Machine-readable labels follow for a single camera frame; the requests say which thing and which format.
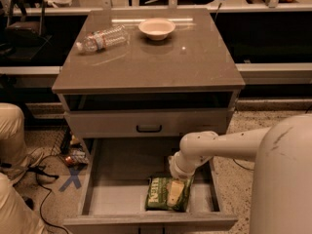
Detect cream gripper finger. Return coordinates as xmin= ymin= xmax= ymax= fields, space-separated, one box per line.
xmin=167 ymin=180 xmax=184 ymax=207

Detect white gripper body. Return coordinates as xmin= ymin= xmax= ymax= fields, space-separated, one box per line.
xmin=168 ymin=151 xmax=196 ymax=180

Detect green jalapeno chip bag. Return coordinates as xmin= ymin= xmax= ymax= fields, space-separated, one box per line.
xmin=145 ymin=176 xmax=193 ymax=213

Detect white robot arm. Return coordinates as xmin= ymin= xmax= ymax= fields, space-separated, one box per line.
xmin=169 ymin=114 xmax=312 ymax=234

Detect open grey middle drawer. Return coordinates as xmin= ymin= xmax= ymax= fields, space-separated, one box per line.
xmin=64 ymin=137 xmax=237 ymax=234

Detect closed grey top drawer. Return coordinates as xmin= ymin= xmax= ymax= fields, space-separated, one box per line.
xmin=64 ymin=108 xmax=233 ymax=138

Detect grey drawer cabinet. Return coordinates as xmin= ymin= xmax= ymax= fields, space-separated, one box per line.
xmin=52 ymin=7 xmax=246 ymax=234

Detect snack items under cabinet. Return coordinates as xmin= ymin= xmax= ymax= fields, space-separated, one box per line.
xmin=60 ymin=129 xmax=89 ymax=167

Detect white paper bowl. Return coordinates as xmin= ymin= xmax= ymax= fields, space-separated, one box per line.
xmin=138 ymin=19 xmax=176 ymax=41

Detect clear plastic water bottle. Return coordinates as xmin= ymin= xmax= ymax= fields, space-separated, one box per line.
xmin=76 ymin=25 xmax=130 ymax=53

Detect person's beige trouser knee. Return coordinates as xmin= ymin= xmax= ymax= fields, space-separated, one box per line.
xmin=0 ymin=174 xmax=48 ymax=234

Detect person's beige trouser leg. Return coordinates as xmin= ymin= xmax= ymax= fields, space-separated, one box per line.
xmin=0 ymin=101 xmax=44 ymax=183

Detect black chair in background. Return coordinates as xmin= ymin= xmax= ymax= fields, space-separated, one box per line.
xmin=0 ymin=0 xmax=50 ymax=61

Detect black cable on floor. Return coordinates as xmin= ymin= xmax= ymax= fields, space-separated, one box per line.
xmin=0 ymin=154 xmax=71 ymax=234

